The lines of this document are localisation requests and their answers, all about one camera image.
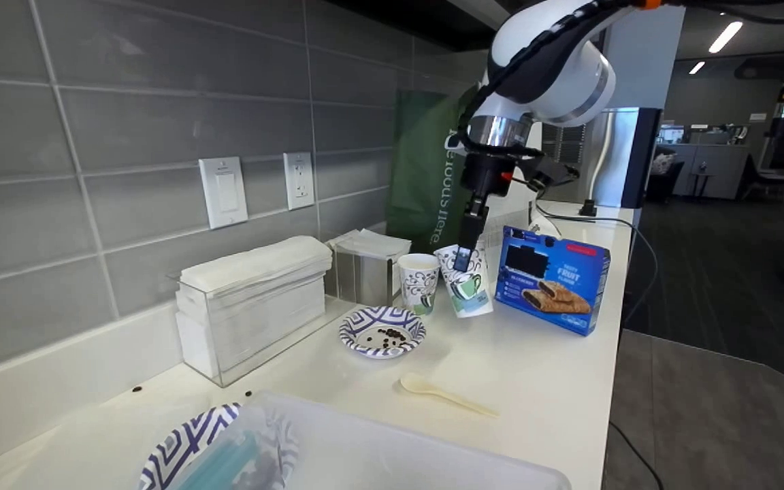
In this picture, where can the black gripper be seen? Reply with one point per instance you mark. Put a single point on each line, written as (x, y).
(489, 175)

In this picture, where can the patterned paper coffee cup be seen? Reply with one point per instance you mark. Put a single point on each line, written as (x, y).
(468, 290)

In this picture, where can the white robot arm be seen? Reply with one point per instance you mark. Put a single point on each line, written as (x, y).
(543, 66)

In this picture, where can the upright patterned paper cup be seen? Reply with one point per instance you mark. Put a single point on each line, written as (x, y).
(419, 281)

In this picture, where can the green white paper bag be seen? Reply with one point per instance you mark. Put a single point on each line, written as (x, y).
(427, 200)

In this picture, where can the blue snack box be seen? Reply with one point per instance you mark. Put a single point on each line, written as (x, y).
(551, 278)

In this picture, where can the metal napkin holder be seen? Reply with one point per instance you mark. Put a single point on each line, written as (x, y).
(363, 266)

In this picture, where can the blue patterned paper plate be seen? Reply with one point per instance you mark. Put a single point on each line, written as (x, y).
(382, 334)

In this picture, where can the white outlet plate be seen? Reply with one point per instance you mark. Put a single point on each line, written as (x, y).
(299, 169)

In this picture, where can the beige plastic spoon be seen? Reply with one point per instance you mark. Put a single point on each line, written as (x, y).
(427, 387)

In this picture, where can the clear plastic bin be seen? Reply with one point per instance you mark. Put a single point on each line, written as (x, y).
(285, 441)

